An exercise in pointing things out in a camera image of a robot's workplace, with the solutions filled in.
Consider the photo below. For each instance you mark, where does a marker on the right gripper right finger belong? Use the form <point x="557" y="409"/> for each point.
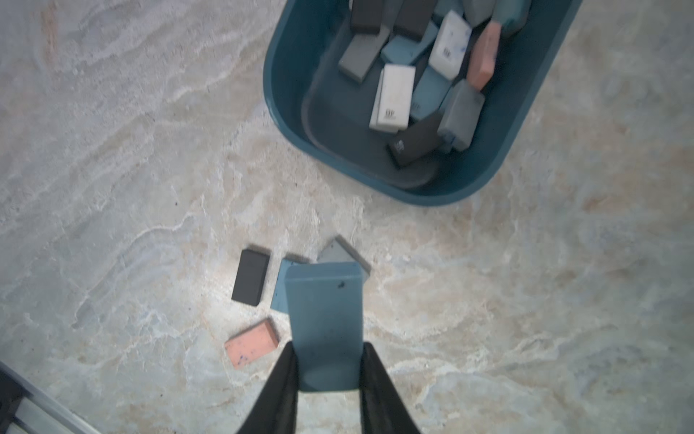
<point x="382" y="410"/>

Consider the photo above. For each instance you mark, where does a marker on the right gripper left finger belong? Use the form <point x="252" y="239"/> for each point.
<point x="275" y="410"/>

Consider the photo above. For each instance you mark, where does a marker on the blue eraser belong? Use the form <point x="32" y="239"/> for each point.
<point x="402" y="50"/>
<point x="428" y="94"/>
<point x="279" y="300"/>

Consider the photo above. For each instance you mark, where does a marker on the teal eraser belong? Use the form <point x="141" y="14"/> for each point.
<point x="512" y="15"/>
<point x="325" y="307"/>

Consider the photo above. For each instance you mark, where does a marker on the black eraser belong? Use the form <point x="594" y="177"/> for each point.
<point x="366" y="16"/>
<point x="417" y="141"/>
<point x="413" y="18"/>
<point x="250" y="278"/>

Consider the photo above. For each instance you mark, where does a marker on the grey eraser top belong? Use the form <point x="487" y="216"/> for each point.
<point x="339" y="250"/>

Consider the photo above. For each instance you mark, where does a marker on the grey eraser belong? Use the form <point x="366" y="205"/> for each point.
<point x="477" y="12"/>
<point x="339" y="250"/>
<point x="361" y="54"/>
<point x="461" y="112"/>

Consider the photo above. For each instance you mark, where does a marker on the white eraser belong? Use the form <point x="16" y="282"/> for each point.
<point x="450" y="46"/>
<point x="391" y="109"/>

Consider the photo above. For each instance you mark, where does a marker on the grey eraser bottom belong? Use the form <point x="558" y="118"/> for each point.
<point x="461" y="112"/>

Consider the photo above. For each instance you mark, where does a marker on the pink eraser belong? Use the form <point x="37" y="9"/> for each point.
<point x="252" y="344"/>
<point x="483" y="58"/>

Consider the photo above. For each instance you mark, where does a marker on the teal eraser top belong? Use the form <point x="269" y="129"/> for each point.
<point x="512" y="15"/>

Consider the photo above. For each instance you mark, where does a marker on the dark teal storage box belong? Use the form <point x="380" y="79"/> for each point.
<point x="326" y="114"/>

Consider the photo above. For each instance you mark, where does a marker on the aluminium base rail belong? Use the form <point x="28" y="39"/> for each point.
<point x="27" y="409"/>

